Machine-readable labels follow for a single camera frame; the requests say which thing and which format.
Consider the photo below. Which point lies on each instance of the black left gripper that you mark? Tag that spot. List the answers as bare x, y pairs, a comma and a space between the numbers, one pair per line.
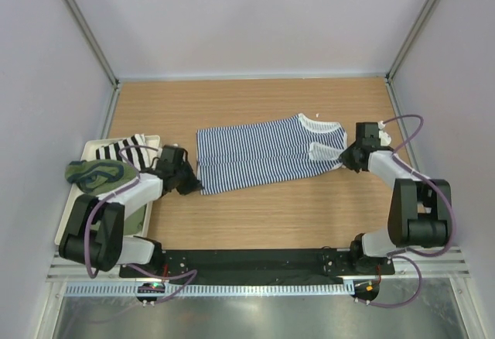
193, 184

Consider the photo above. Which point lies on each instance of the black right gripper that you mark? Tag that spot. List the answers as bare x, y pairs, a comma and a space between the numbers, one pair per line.
346, 160

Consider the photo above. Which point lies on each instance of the blue white striped tank top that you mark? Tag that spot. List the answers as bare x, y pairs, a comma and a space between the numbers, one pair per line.
241, 156

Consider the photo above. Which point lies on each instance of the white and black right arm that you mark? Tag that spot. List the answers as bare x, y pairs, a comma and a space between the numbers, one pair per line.
420, 217

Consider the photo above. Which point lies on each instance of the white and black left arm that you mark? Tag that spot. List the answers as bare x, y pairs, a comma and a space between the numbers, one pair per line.
94, 232

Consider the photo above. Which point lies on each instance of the black white striped tank top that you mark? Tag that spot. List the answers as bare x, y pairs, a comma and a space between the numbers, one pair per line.
134, 148

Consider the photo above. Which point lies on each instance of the olive green tank top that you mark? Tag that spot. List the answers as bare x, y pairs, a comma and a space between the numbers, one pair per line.
99, 176

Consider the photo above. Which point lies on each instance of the white plastic tray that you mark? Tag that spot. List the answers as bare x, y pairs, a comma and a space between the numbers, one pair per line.
88, 155

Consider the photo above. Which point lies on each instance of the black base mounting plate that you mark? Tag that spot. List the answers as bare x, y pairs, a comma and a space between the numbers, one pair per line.
269, 267

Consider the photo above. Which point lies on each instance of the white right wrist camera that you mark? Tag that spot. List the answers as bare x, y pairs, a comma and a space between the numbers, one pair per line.
385, 138

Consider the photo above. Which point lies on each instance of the white slotted cable duct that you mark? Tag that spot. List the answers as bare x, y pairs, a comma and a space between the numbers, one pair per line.
156, 290

